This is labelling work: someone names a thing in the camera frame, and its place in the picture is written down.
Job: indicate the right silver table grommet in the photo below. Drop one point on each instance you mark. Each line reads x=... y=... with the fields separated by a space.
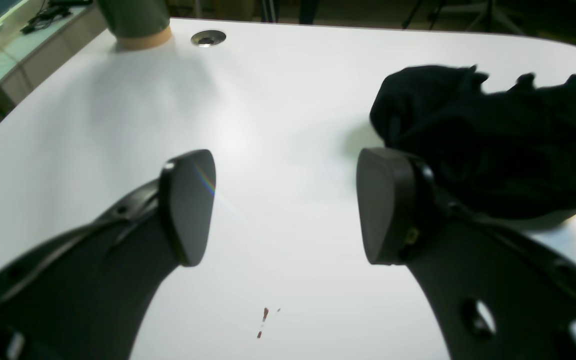
x=208 y=38

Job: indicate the grey plant pot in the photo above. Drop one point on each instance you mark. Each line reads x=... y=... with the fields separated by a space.
x=137 y=24

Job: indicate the black T-shirt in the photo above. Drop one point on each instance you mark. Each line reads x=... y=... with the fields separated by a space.
x=507 y=154

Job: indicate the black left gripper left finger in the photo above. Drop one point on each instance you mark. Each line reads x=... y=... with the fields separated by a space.
x=84 y=294

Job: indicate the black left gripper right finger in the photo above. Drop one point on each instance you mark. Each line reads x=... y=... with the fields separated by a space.
x=495 y=293

